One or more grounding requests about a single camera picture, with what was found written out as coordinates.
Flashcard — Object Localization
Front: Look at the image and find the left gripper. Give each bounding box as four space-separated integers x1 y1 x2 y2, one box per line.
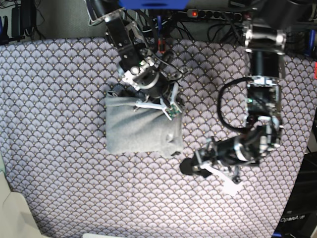
179 136 260 179

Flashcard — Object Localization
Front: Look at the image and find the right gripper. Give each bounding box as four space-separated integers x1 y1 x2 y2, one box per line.
106 70 176 104

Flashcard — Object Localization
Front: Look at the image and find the grey T-shirt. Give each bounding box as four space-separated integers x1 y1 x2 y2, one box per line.
105 96 183 158

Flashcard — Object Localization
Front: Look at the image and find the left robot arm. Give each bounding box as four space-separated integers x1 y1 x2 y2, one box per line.
179 0 313 183

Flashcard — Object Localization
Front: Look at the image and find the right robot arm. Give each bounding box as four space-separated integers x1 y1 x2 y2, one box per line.
85 0 173 106

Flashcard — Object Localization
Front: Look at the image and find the red black table clamp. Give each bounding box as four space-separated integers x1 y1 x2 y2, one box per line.
157 15 166 53

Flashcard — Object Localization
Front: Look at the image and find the patterned fan-print tablecloth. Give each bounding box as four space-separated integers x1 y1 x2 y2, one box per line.
0 38 317 238

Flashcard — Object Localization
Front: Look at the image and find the black OpenArm box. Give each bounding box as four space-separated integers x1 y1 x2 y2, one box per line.
272 152 317 238

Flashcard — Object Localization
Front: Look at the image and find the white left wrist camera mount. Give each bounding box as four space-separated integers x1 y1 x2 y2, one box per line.
200 164 243 196

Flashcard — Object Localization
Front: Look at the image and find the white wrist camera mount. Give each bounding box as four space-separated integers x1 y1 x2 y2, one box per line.
134 82 183 120
200 164 243 196

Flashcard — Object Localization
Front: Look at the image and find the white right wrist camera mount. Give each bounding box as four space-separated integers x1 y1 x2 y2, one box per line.
134 82 183 120

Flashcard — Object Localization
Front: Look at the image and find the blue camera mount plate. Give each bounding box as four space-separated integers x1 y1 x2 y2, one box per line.
119 0 189 9

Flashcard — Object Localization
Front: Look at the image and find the black power strip red switch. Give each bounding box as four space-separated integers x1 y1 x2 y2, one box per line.
186 9 243 22

